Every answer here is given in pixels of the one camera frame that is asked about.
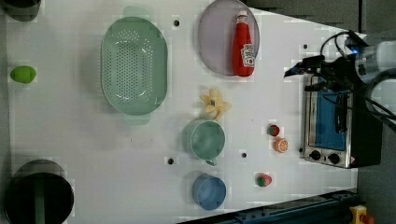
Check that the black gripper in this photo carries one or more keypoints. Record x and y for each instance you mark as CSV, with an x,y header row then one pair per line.
x,y
339,75

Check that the red ketchup bottle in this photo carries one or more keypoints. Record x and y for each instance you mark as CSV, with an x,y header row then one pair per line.
x,y
243,48

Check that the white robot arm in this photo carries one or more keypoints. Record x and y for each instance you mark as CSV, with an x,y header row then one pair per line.
x,y
362,66

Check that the grey round plate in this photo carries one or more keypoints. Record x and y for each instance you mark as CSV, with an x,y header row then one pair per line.
x,y
216,31

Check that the silver black toaster oven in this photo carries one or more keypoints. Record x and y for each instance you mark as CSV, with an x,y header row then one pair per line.
x,y
340,131

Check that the small red toy strawberry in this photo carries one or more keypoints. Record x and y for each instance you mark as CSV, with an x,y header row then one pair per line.
x,y
273,130

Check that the toy orange slice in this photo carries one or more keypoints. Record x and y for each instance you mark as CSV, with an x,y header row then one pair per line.
x,y
281,145

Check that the yellow toy banana peel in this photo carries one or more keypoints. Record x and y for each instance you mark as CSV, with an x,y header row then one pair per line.
x,y
214,103

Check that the red green toy strawberry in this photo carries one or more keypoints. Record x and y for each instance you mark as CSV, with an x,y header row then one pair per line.
x,y
263,180

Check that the yellow red clamp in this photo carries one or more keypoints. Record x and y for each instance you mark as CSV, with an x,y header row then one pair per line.
x,y
360,216

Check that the blue cup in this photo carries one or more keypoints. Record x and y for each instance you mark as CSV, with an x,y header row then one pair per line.
x,y
208,191

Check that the green perforated colander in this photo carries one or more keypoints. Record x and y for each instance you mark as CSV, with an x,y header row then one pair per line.
x,y
134,59

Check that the green toy mango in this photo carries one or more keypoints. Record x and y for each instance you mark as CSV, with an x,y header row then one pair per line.
x,y
23,74

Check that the green cup with handle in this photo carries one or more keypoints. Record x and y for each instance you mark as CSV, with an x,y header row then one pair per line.
x,y
205,139

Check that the blue metal frame rail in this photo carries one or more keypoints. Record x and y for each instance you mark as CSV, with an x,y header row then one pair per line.
x,y
329,208

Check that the black cylinder post near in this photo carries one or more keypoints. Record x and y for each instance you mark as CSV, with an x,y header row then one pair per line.
x,y
39,194

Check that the black cylinder post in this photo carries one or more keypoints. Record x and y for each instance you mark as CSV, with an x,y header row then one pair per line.
x,y
21,10
39,194

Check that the black cylinder post far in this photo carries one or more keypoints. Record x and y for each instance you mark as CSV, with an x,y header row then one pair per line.
x,y
21,10

